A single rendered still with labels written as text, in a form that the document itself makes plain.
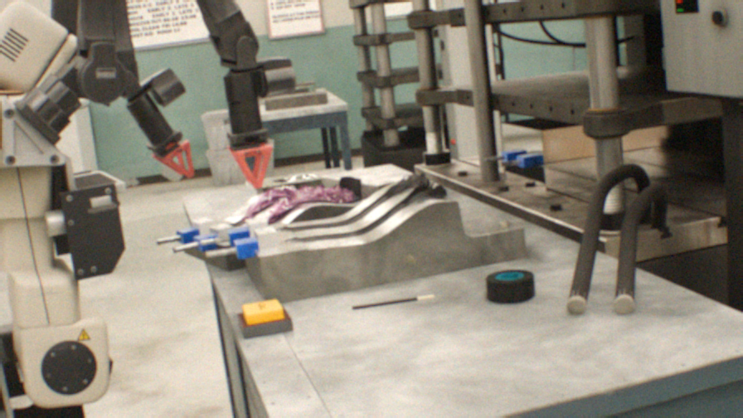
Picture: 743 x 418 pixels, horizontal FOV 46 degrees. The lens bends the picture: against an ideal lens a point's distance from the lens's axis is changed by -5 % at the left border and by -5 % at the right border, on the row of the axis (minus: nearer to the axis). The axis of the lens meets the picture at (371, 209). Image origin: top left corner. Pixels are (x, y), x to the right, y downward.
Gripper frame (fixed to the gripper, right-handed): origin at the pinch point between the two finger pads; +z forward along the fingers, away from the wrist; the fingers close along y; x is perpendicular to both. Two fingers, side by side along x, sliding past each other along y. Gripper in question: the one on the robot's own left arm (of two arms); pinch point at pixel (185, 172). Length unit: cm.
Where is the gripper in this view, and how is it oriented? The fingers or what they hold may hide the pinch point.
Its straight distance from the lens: 204.5
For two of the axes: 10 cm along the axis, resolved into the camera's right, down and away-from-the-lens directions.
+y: -4.5, -1.2, 8.8
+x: -7.4, 6.0, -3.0
